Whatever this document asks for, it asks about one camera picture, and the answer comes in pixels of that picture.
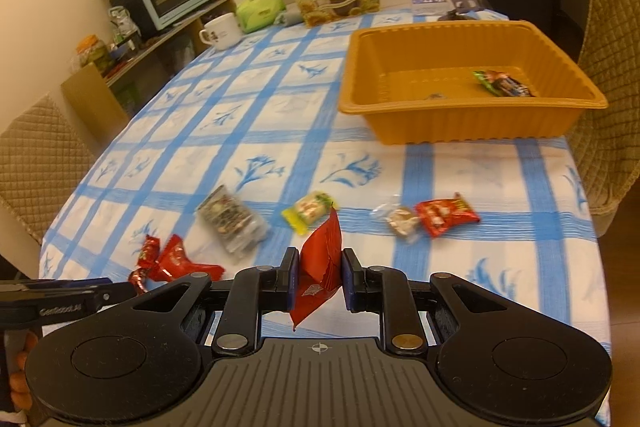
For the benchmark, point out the red wrapped candy right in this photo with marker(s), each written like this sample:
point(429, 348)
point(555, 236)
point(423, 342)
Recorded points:
point(438, 216)

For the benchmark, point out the small red candy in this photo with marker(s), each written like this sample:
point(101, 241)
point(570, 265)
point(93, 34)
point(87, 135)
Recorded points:
point(138, 278)
point(149, 253)

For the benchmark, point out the red twisted snack packet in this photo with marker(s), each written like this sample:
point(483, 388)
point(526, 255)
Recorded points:
point(173, 263)

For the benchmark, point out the small red candy lower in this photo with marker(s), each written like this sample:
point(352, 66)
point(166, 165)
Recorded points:
point(138, 278)

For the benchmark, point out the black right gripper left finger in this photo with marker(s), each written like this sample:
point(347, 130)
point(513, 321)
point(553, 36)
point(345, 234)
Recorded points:
point(254, 292)

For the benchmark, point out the green tissue pack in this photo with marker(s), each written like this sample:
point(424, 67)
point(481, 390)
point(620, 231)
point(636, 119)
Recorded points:
point(253, 15)

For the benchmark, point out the green white bag on shelf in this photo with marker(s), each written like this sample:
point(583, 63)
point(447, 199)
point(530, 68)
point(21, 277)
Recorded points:
point(123, 24)

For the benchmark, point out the beige quilted chair left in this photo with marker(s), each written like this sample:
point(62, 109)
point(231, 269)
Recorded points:
point(42, 162)

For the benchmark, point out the clear pack of dark snacks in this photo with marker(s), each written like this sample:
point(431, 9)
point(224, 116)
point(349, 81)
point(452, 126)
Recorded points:
point(239, 228)

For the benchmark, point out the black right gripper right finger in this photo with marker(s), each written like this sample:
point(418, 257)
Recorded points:
point(385, 292)

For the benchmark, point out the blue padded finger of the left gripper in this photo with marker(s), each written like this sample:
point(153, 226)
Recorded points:
point(45, 285)

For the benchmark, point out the person's hand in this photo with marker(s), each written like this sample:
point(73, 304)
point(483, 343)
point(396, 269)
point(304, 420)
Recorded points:
point(20, 394)

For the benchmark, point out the green black sausage snack packet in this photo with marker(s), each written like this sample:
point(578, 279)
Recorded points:
point(502, 85)

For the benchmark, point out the white mug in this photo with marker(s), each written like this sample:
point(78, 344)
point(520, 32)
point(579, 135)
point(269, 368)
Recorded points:
point(222, 32)

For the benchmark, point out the small blue white box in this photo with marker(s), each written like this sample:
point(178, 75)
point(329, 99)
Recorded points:
point(430, 7)

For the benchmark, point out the yellow green wrapped candy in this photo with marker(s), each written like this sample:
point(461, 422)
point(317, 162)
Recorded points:
point(308, 210)

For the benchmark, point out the yellow quilted chair right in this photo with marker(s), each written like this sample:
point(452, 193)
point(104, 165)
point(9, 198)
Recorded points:
point(605, 142)

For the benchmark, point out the orange plastic tray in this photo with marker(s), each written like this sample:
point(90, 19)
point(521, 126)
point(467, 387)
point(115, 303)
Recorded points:
point(414, 83)

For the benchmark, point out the wooden shelf unit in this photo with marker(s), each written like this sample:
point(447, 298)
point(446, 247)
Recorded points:
point(105, 105)

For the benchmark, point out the small red candy upper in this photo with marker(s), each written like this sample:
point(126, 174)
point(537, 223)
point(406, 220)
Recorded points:
point(149, 253)

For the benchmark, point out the blue checked tablecloth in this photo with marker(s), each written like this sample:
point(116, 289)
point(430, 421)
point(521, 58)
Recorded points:
point(262, 120)

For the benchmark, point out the clear wrapped brown candy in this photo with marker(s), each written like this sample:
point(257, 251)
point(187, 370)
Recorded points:
point(401, 220)

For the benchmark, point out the large red snack packet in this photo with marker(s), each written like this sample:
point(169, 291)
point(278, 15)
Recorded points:
point(320, 269)

